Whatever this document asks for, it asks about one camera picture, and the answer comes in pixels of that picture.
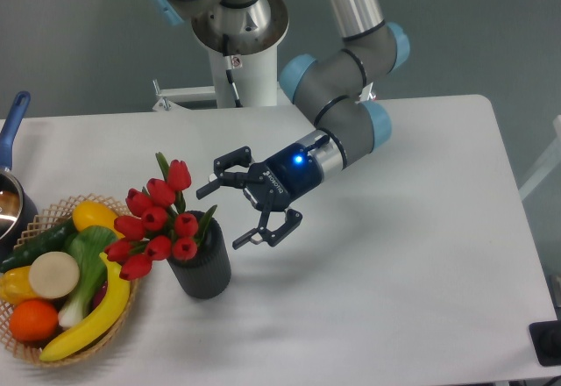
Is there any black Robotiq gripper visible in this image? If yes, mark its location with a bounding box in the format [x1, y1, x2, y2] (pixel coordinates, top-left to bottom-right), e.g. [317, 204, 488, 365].
[195, 143, 321, 249]

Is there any red tulip bouquet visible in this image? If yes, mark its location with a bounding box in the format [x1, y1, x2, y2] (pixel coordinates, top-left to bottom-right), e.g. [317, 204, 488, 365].
[104, 152, 217, 281]

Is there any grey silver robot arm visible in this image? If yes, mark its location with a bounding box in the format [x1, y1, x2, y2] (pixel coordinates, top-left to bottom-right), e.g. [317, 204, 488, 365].
[153, 0, 410, 247]

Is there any dark grey ribbed vase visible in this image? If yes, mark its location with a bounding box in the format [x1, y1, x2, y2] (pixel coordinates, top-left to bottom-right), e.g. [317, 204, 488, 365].
[167, 218, 231, 299]

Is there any yellow plastic lemon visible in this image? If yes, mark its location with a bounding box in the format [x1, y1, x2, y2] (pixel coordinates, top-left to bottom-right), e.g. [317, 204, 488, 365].
[72, 201, 124, 239]

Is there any yellow plastic banana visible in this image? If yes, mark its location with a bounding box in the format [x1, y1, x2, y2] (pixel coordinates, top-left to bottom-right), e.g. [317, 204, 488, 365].
[39, 253, 131, 363]

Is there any green bok choy toy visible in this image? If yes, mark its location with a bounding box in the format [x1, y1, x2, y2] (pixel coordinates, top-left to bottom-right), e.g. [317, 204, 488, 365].
[58, 225, 117, 330]

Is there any red plastic fruit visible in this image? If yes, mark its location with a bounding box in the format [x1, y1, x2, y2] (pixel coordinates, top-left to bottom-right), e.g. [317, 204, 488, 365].
[90, 281, 108, 311]

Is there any green plastic cucumber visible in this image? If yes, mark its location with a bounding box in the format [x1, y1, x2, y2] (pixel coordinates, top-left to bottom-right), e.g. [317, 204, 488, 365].
[1, 218, 77, 273]

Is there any beige round disc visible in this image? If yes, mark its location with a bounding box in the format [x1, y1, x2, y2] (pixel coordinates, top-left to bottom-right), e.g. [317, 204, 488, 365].
[28, 252, 80, 299]

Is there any orange plastic fruit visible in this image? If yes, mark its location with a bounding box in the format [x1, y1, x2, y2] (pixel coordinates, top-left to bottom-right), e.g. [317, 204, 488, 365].
[9, 299, 59, 342]

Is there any yellow plastic bell pepper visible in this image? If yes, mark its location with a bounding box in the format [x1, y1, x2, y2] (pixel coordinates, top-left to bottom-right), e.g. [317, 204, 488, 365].
[1, 266, 39, 305]

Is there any black device at edge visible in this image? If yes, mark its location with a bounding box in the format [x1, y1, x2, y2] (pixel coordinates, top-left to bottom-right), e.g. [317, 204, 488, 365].
[529, 320, 560, 367]

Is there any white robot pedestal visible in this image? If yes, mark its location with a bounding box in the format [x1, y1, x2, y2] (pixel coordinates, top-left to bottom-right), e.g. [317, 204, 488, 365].
[153, 46, 316, 111]

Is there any blue handled saucepan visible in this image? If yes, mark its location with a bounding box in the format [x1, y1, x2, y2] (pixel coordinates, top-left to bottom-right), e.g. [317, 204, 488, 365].
[1, 91, 37, 260]

